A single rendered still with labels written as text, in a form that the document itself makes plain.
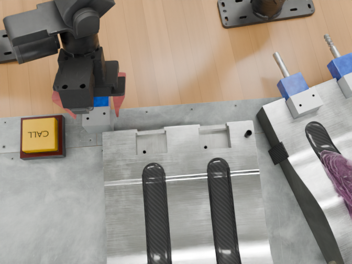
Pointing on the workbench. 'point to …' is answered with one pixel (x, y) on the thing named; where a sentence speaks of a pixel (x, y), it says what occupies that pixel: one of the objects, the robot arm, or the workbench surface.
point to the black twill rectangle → (278, 153)
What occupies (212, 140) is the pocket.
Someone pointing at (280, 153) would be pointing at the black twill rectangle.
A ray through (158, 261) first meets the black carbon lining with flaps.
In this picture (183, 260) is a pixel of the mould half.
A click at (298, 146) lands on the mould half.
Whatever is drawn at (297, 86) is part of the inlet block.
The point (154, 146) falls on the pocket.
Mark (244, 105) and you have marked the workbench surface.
